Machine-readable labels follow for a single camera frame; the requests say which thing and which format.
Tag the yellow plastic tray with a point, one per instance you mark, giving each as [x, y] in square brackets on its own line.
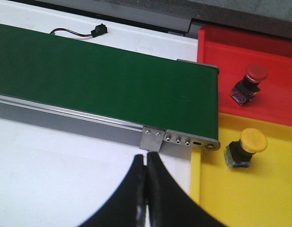
[257, 196]

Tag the red plastic tray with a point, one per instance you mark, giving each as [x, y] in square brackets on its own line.
[262, 60]

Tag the green conveyor belt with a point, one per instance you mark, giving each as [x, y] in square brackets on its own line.
[173, 101]

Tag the black connector with wires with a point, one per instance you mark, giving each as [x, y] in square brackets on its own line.
[99, 30]

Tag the red mushroom push button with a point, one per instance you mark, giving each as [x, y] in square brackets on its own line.
[247, 88]

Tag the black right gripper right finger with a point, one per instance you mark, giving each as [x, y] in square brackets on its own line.
[169, 205]

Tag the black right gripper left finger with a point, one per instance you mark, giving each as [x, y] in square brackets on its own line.
[126, 207]

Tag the yellow mushroom push button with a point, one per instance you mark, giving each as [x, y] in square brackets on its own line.
[238, 154]

